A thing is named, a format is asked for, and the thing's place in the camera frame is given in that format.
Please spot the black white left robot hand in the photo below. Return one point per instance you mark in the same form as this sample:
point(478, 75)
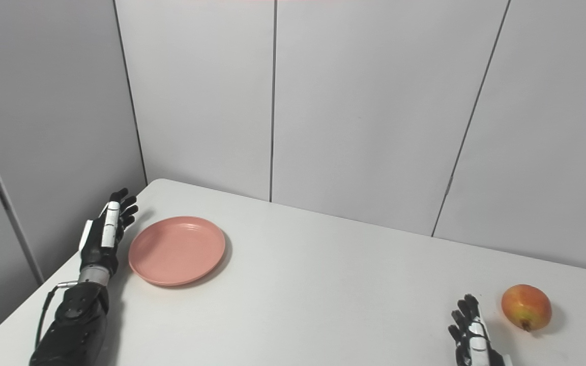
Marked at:
point(100, 246)

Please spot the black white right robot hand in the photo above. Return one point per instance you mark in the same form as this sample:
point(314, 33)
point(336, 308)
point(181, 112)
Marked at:
point(473, 340)

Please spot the red-yellow apple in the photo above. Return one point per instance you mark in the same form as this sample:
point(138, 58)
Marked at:
point(526, 306)

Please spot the pink round plate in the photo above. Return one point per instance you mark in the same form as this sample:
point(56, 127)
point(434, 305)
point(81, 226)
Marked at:
point(177, 250)

